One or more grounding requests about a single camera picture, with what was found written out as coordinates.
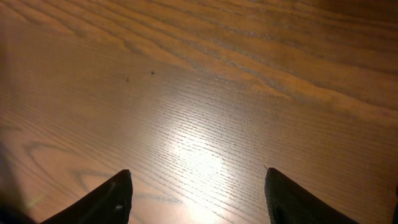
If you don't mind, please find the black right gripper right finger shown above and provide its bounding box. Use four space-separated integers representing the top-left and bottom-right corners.
264 167 355 224

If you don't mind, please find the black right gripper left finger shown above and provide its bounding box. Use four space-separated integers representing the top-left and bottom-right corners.
42 169 133 224

